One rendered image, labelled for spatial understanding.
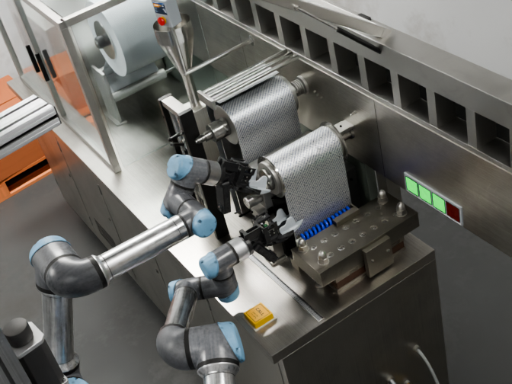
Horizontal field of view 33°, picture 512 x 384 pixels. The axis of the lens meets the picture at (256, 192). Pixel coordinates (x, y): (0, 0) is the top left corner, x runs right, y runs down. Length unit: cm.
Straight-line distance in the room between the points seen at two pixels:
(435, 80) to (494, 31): 149
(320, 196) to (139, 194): 91
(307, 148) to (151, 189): 93
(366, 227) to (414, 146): 37
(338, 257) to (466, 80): 76
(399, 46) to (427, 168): 38
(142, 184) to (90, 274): 121
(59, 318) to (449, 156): 119
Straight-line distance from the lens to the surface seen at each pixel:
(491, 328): 384
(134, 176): 354
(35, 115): 178
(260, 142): 286
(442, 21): 399
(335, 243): 275
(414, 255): 286
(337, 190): 283
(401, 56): 242
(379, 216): 283
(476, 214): 250
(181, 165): 245
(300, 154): 270
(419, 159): 258
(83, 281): 232
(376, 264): 278
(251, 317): 273
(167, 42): 314
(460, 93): 228
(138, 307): 429
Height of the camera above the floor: 285
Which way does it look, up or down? 37 degrees down
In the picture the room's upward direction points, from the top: 15 degrees counter-clockwise
